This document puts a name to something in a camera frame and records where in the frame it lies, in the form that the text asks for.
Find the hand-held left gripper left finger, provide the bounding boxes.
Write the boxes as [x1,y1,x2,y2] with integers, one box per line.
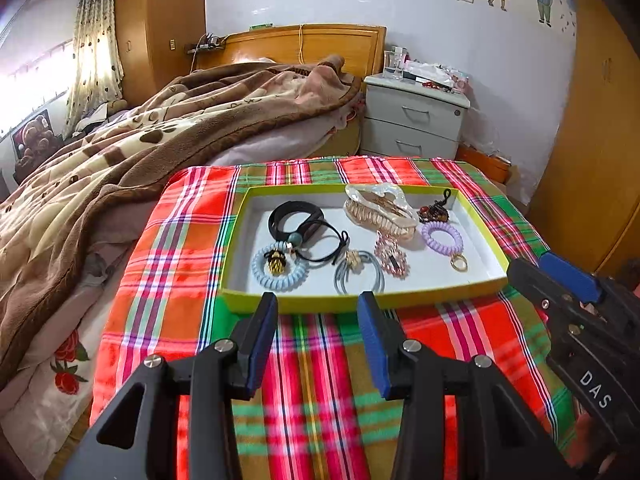
[45,291,279,480]

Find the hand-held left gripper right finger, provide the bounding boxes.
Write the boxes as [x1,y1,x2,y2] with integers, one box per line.
[357,291,581,480]

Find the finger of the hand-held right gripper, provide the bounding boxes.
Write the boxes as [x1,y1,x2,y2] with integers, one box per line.
[506,258,557,319]
[537,252,602,307]

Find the light blue spiral hair tie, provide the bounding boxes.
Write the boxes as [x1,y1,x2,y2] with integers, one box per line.
[250,242,311,291]

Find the black hair tie gold charm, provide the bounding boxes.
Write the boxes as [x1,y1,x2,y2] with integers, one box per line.
[262,247,293,278]

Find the grey hair ties gold charm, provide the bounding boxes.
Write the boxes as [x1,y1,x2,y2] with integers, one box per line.
[332,247,388,296]

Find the pink rhinestone hair clip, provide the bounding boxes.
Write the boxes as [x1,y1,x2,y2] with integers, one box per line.
[374,232,411,278]

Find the black hair tie teal bead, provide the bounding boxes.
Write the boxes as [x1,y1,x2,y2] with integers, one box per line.
[280,217,351,265]

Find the purple spiral hair tie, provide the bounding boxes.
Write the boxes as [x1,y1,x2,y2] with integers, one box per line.
[420,221,463,253]

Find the pearly hair claw clip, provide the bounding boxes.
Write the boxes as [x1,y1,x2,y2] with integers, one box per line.
[342,182,420,243]

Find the yellow-green cardboard box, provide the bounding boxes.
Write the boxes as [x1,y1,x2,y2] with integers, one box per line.
[217,184,510,316]

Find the person's right hand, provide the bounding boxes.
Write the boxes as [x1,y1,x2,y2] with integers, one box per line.
[575,410,616,468]

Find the black wristband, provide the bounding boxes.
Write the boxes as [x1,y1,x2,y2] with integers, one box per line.
[267,200,326,241]

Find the orange stool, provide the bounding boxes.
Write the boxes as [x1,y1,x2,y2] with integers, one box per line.
[457,145,513,183]

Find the red green plaid cloth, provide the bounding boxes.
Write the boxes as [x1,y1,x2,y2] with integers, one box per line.
[90,155,586,480]

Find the large wooden wardrobe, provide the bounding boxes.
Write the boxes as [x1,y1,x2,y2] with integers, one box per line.
[527,0,640,276]

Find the white nightstand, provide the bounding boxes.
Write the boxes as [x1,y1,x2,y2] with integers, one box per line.
[361,72,472,161]

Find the floral bed sheet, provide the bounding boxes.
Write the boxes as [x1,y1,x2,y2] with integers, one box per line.
[0,305,108,480]

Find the brown paw print blanket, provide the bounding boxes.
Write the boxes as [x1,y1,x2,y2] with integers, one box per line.
[0,55,363,391]

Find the clutter on nightstand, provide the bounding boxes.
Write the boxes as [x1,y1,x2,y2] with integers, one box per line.
[382,46,471,96]

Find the wooden headboard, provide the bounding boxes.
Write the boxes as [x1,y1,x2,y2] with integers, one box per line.
[192,24,388,81]

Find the teddy bear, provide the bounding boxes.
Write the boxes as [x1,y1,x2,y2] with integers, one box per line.
[10,110,56,171]

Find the patterned curtain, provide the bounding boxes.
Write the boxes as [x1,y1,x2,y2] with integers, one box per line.
[65,0,125,136]

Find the narrow wooden cabinet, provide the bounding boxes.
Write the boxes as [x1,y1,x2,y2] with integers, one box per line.
[114,0,207,106]

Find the dark beaded bracelet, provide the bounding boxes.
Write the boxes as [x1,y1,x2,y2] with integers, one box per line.
[417,187,451,225]

